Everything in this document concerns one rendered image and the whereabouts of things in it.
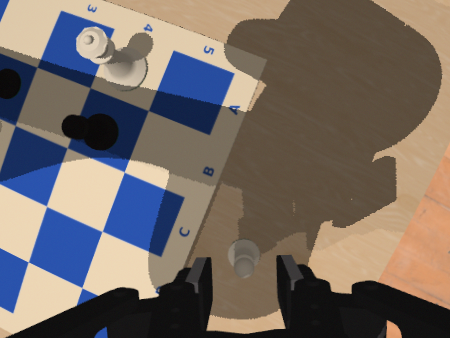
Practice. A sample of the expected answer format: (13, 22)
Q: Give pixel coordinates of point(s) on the blue and cream chessboard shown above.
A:
(76, 222)

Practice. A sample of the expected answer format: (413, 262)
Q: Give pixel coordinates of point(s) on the white pawn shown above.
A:
(243, 254)

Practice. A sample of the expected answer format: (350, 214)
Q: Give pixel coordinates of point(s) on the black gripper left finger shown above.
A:
(174, 315)

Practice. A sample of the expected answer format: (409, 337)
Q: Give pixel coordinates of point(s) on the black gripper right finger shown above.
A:
(364, 312)

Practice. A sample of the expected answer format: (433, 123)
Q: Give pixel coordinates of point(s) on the white chess piece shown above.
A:
(127, 67)

